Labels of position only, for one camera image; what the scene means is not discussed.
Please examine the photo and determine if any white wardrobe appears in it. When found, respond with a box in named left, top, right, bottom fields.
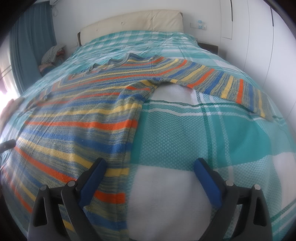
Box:
left=219, top=0, right=296, bottom=98

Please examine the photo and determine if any striped knit sweater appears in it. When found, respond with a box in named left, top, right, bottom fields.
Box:
left=0, top=53, right=274, bottom=234

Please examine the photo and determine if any teal plaid bed sheet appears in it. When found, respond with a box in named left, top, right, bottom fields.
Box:
left=0, top=30, right=293, bottom=241

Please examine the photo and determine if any beige pink cloth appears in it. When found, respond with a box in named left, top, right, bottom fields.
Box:
left=0, top=97, right=25, bottom=128

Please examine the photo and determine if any cream bed headboard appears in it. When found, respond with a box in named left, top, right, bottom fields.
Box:
left=77, top=10, right=184, bottom=47

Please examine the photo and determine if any pile of clothes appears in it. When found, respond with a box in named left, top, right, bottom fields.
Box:
left=38, top=44, right=66, bottom=75

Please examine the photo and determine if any teal curtain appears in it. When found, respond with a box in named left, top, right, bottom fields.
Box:
left=9, top=4, right=57, bottom=93

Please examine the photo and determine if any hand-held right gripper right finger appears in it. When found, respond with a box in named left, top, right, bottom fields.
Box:
left=194, top=158, right=272, bottom=241

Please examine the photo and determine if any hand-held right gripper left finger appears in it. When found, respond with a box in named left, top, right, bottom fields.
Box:
left=28, top=158, right=107, bottom=241

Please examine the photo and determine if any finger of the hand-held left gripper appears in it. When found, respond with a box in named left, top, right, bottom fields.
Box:
left=0, top=140, right=16, bottom=151

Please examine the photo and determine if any dark wooden nightstand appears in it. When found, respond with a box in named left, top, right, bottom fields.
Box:
left=198, top=41, right=219, bottom=55

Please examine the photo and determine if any white wall socket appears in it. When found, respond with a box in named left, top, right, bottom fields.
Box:
left=190, top=20, right=208, bottom=30

